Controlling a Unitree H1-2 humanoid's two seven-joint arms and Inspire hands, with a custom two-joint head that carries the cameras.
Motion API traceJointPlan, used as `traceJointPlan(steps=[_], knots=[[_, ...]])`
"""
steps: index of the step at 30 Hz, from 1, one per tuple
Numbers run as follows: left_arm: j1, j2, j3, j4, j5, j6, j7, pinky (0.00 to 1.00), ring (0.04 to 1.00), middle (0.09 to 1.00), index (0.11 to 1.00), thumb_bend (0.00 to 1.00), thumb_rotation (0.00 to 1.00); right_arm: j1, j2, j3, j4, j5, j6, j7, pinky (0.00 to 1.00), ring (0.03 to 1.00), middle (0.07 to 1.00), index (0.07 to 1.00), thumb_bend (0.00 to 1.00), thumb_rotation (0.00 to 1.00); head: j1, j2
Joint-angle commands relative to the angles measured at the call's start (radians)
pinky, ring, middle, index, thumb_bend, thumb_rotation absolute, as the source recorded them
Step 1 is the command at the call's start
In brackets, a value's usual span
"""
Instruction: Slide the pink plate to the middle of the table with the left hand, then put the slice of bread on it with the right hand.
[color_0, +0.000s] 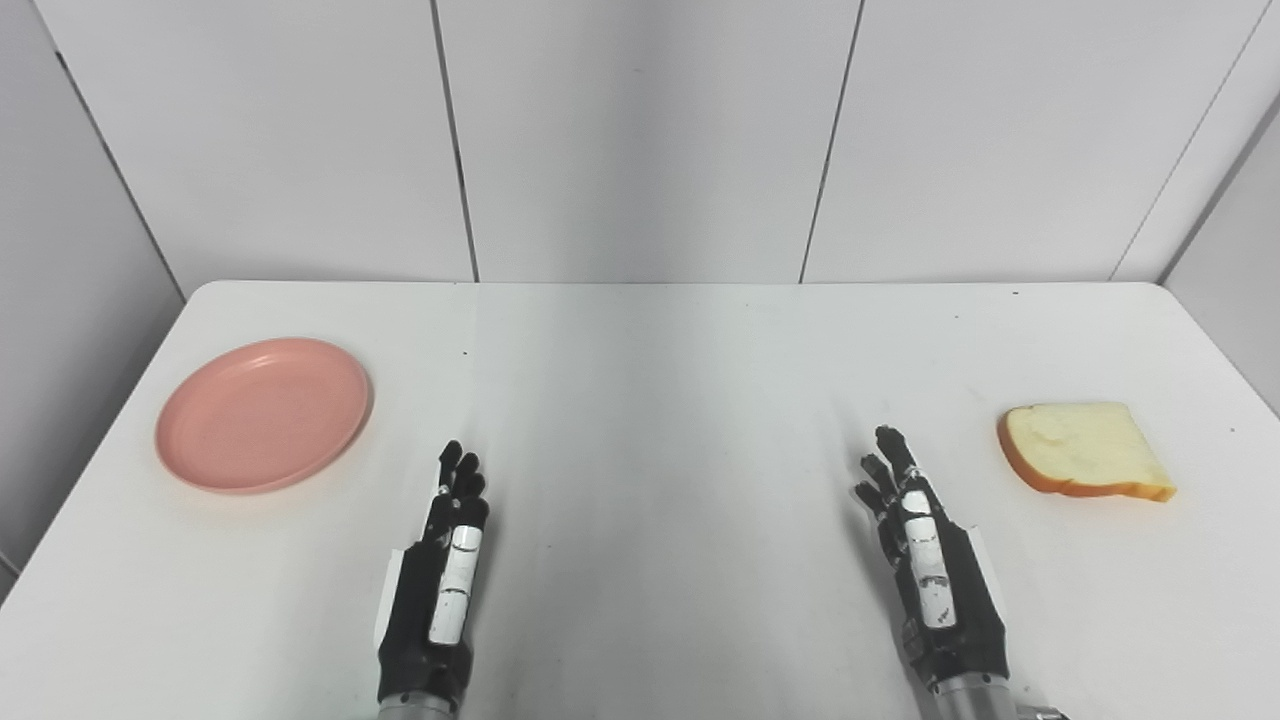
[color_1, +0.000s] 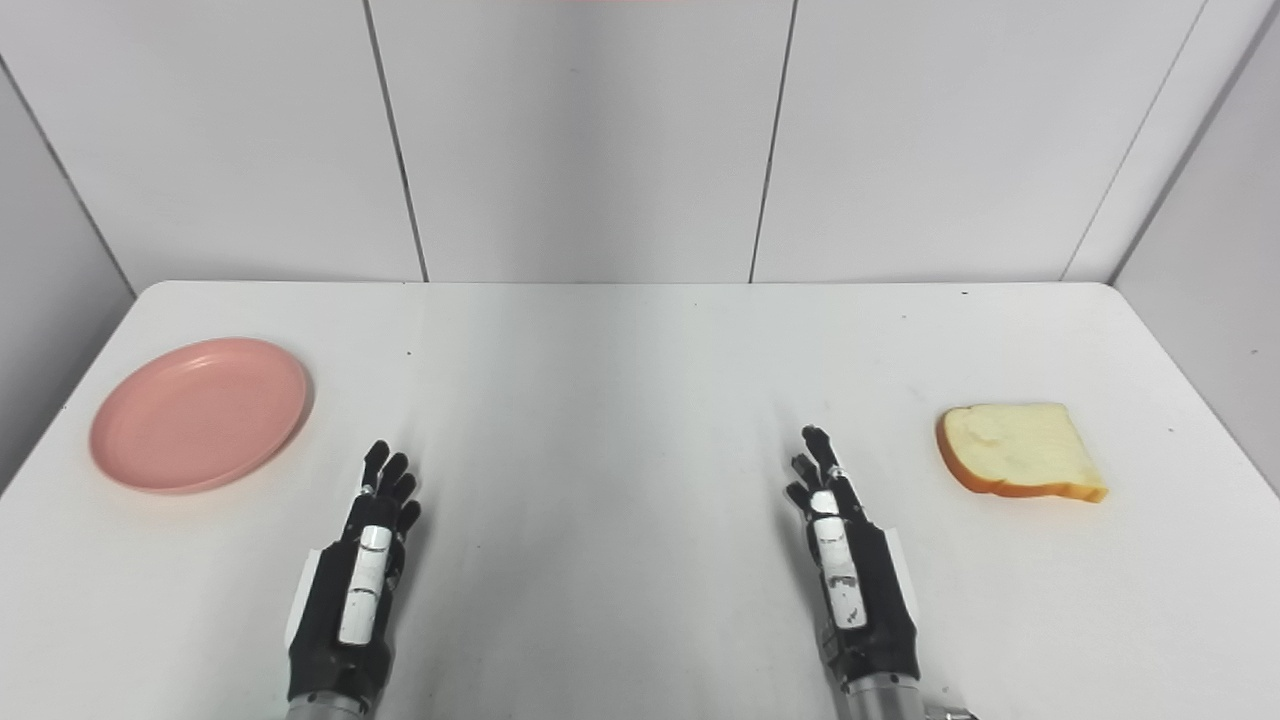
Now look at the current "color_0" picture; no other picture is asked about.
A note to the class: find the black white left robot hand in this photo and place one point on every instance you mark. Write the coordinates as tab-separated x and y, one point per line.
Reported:
415	620

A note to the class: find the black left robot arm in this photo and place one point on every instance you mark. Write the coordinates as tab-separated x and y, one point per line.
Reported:
418	710

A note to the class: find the pink round plate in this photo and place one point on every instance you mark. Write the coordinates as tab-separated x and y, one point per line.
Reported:
262	415

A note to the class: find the slice of white bread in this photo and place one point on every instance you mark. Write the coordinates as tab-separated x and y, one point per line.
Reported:
1085	448

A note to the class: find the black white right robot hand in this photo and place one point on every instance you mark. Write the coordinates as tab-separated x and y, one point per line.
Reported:
965	610

